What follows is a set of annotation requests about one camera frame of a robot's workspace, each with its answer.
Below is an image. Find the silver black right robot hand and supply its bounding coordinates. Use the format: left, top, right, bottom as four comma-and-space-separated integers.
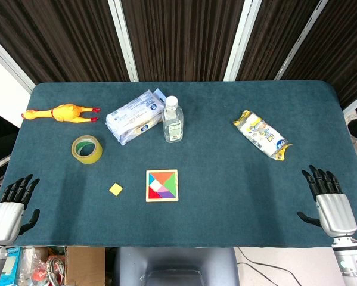
297, 164, 357, 238

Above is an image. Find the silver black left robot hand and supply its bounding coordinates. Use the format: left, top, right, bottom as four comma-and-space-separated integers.
0, 174, 41, 245

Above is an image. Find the small yellow block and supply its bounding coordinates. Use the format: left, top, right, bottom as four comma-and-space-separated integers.
108, 182, 124, 197

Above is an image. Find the colourful tangram puzzle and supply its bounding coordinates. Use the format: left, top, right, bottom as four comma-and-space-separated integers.
145, 169, 179, 203

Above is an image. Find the orange triangle tangram piece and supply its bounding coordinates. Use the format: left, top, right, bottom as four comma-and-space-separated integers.
150, 172, 175, 186

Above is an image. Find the green triangle tangram piece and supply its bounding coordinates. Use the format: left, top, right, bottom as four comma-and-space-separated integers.
163, 172, 176, 199

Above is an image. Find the light blue paper box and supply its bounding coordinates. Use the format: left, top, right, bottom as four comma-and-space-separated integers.
0, 246, 23, 285

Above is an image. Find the brown cardboard box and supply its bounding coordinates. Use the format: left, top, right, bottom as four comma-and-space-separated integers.
63, 245, 107, 286

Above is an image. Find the clear packing tape roll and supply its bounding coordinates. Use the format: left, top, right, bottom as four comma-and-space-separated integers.
71, 135, 104, 165

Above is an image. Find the yellow snack package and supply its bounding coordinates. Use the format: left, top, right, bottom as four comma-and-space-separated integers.
232, 109, 293, 162

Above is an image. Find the yellow rubber chicken toy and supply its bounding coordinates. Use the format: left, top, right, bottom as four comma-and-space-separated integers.
21, 103, 101, 123

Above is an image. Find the teal felt table cover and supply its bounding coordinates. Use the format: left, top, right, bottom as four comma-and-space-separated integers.
0, 80, 357, 248

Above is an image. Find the white blue wet wipes pack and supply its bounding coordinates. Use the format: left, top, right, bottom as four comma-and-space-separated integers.
105, 88, 167, 146

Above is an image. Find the grey blue chair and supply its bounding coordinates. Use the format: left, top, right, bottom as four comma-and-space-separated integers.
112, 246, 240, 286

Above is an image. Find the dark brown curtain panel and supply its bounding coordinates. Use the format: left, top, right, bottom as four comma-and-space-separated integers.
0, 0, 131, 86
281, 0, 357, 110
236, 0, 319, 81
121, 0, 246, 83

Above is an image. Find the clear sanitizer bottle white cap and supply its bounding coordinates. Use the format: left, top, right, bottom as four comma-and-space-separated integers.
162, 95, 184, 144

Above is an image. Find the red white cable bundle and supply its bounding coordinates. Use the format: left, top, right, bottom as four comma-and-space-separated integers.
46, 255, 66, 285

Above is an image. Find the black floor cable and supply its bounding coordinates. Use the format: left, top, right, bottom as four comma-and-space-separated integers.
237, 247, 303, 286

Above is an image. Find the white partition post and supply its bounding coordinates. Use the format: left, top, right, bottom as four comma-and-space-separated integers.
0, 29, 36, 94
107, 0, 139, 83
223, 0, 262, 82
274, 0, 330, 81

